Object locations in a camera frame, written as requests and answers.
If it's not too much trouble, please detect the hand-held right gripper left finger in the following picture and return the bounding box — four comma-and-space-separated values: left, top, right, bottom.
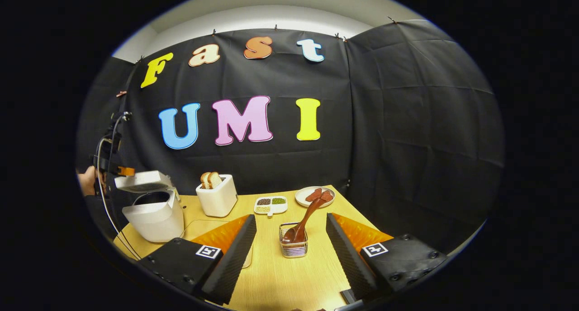
138, 214, 257, 306

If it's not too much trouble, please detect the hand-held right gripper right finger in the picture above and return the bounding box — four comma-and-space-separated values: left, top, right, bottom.
326, 213, 448, 302

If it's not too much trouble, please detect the clear box of rice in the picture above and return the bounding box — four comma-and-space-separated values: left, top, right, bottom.
180, 218, 253, 269

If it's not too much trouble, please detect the brown wooden spoon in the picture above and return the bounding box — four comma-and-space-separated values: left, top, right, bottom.
282, 197, 327, 244

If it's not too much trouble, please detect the white rice cooker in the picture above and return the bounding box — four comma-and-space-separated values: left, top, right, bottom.
114, 170, 185, 243

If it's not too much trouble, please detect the white toaster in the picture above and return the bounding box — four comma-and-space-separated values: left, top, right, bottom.
196, 174, 238, 218

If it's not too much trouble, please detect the white divided bean dish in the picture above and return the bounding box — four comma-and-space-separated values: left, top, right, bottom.
254, 196, 288, 217

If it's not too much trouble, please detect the white round plate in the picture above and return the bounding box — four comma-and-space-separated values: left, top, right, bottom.
295, 186, 336, 208

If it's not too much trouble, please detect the black backdrop cloth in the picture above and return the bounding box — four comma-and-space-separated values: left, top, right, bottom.
76, 19, 505, 253

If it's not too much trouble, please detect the black cable bundle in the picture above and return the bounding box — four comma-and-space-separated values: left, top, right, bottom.
96, 114, 142, 261

